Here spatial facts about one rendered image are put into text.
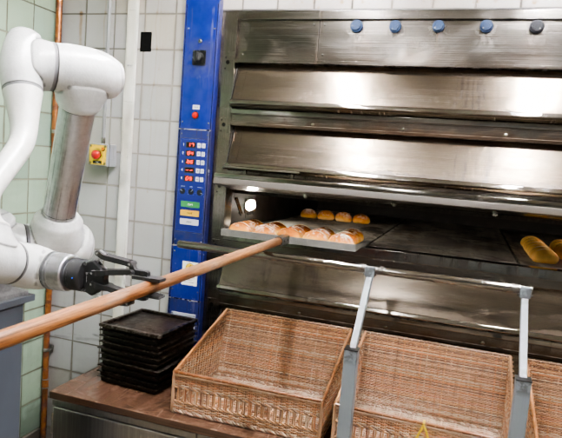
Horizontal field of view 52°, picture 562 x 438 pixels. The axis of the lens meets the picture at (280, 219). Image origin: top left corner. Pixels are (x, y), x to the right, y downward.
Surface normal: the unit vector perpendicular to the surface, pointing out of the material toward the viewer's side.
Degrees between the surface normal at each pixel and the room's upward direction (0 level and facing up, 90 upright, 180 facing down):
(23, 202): 90
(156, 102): 90
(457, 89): 70
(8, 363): 90
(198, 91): 90
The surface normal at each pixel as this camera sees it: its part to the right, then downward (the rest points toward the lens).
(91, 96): 0.46, 0.65
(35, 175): 0.94, 0.11
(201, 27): -0.31, 0.07
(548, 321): -0.31, -0.26
